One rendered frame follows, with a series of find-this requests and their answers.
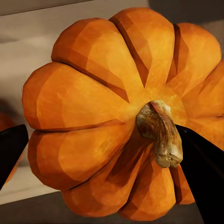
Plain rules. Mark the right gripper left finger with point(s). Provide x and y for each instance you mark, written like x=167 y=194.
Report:
x=12 y=143

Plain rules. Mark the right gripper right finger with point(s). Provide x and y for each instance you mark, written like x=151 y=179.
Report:
x=203 y=167

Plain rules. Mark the cabinet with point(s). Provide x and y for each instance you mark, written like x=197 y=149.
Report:
x=28 y=32

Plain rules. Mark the pumpkin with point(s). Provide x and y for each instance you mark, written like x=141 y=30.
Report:
x=105 y=109
x=5 y=123

